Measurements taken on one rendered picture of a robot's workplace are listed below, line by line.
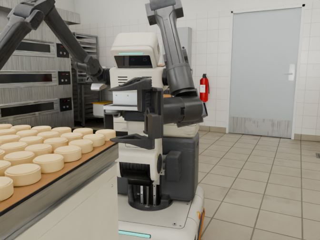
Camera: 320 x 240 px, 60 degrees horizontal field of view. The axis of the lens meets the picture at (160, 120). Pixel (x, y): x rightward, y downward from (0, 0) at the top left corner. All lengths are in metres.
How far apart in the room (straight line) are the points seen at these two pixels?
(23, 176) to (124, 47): 0.97
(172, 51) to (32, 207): 0.51
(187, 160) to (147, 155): 0.35
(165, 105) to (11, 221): 0.33
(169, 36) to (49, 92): 3.99
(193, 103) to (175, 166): 0.94
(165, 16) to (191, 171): 1.05
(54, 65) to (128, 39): 3.49
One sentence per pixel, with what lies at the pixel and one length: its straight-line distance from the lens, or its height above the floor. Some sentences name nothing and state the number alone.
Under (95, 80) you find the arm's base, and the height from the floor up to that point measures 1.03.
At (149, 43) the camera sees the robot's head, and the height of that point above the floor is 1.20.
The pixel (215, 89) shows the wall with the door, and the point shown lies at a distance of 5.07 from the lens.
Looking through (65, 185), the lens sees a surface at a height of 0.86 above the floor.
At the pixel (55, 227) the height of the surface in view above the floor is 0.81.
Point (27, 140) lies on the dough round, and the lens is 0.67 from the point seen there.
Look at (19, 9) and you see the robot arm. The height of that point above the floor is 1.28.
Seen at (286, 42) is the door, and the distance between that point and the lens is 4.94.
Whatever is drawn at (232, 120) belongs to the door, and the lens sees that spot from 5.08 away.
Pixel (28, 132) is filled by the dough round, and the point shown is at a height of 0.92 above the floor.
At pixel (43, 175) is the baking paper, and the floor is 0.90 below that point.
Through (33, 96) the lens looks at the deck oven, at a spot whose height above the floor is 0.72.
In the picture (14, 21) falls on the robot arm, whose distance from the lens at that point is 1.11.
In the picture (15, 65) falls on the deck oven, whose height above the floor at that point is 1.17.
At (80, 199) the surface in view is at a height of 0.82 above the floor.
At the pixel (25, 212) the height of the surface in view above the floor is 0.86.
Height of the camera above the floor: 1.07
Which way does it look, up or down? 10 degrees down
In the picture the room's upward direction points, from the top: straight up
